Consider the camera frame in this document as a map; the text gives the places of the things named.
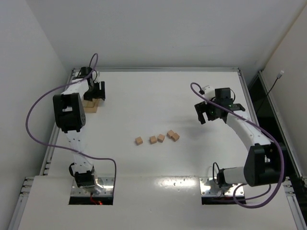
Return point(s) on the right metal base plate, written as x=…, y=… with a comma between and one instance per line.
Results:
x=209, y=189

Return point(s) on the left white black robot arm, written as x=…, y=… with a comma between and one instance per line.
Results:
x=70, y=117

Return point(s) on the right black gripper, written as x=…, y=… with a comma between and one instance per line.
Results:
x=203, y=108

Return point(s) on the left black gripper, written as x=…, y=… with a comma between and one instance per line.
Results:
x=96, y=91

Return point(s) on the wood cube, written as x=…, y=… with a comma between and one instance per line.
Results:
x=152, y=139
x=175, y=137
x=138, y=141
x=170, y=133
x=160, y=138

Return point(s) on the wooden block tray box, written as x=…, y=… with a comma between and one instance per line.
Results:
x=91, y=106

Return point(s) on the metal base plate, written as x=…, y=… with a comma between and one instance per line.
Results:
x=209, y=189
x=104, y=188

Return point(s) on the aluminium table frame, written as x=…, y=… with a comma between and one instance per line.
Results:
x=157, y=185

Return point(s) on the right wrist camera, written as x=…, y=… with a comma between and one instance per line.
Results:
x=208, y=92

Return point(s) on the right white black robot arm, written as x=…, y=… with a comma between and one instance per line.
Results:
x=263, y=164

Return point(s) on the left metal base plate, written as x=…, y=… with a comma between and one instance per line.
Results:
x=104, y=188

